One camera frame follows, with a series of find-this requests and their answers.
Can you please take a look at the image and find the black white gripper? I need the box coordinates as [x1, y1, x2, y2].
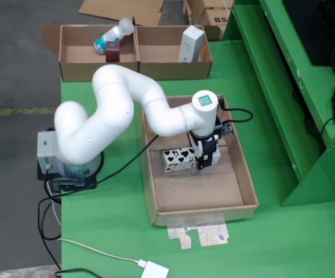
[188, 131, 221, 171]

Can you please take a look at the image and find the cow print white carton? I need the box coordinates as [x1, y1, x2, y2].
[161, 146, 222, 174]

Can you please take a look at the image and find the grey robot base box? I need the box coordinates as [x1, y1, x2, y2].
[37, 130, 103, 179]

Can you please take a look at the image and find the large shallow cardboard tray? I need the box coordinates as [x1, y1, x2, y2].
[137, 93, 260, 227]

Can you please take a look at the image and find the small dark red box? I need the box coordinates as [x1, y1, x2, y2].
[105, 40, 121, 63]

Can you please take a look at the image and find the BS printed cardboard box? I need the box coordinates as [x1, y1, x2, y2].
[203, 7, 229, 26]

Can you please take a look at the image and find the plain brown cardboard box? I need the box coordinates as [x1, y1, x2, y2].
[184, 0, 209, 26]

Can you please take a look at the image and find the opened flat cardboard box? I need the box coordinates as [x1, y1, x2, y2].
[78, 0, 165, 27]

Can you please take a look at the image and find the cardboard box with round flap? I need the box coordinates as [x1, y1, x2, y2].
[41, 24, 141, 83]

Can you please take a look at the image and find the flattened printed carton piece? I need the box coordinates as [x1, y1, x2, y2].
[166, 221, 231, 250]

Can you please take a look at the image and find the tall white grey carton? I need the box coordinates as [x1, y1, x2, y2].
[177, 25, 206, 63]

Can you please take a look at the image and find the white adapter block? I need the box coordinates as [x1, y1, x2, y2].
[140, 260, 170, 278]

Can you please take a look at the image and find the white bottle teal label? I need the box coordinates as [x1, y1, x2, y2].
[93, 17, 136, 54]

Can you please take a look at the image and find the black monitor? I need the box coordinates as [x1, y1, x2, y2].
[282, 0, 335, 67]

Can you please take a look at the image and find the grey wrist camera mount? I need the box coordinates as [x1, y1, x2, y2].
[215, 115, 235, 140]

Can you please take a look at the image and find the green metal shelf frame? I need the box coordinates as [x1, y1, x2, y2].
[221, 0, 335, 208]

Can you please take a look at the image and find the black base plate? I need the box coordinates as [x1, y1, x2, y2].
[37, 160, 98, 192]

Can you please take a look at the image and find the thin white floor cable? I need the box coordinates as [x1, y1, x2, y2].
[47, 182, 62, 227]

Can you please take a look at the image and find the strapped brown cardboard box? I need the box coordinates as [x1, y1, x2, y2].
[203, 0, 235, 10]

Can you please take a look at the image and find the black floor cable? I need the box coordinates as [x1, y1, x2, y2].
[37, 188, 63, 270]

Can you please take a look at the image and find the black cable under adapter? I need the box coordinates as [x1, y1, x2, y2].
[53, 268, 102, 278]

